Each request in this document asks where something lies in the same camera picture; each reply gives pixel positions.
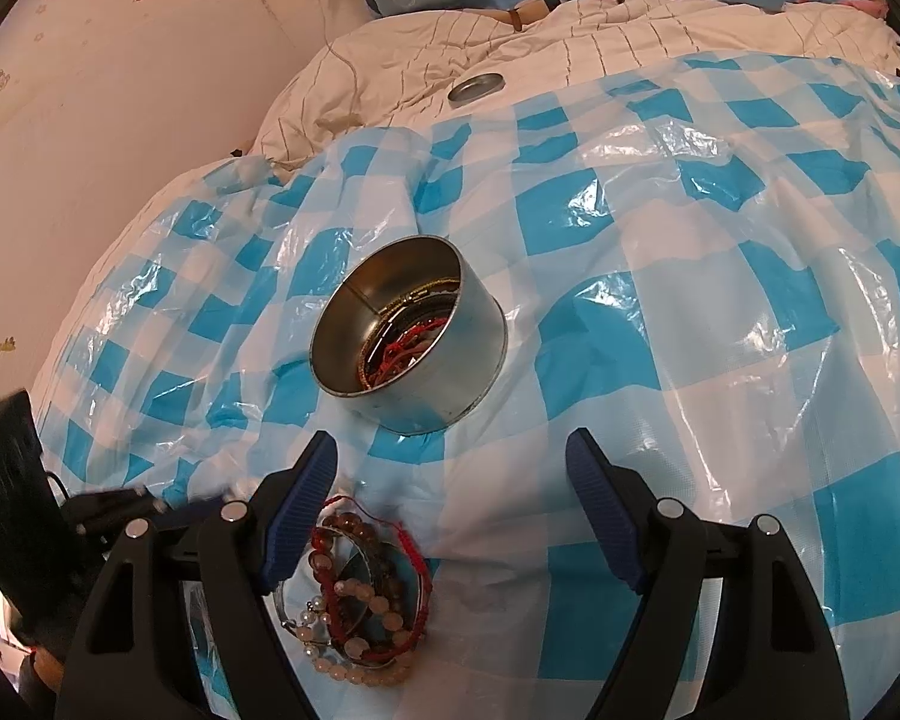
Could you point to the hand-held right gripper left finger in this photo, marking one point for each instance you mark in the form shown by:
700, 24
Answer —
304, 499

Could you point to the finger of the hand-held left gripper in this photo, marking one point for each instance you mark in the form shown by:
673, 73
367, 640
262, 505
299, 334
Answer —
112, 510

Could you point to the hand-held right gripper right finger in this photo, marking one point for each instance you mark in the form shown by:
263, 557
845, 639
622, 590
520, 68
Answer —
600, 510

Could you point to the silver bangle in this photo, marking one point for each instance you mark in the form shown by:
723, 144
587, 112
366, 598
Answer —
426, 592

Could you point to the round metal tin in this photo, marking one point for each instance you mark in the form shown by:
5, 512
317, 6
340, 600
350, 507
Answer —
409, 334

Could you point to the blue checked plastic sheet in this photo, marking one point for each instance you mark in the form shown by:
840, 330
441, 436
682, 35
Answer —
645, 315

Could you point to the round metal tin lid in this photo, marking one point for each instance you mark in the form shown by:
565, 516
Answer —
474, 85

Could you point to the white striped quilt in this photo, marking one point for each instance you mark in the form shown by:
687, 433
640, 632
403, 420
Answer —
570, 37

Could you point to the pink cloth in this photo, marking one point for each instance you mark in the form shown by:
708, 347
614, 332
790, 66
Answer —
868, 4

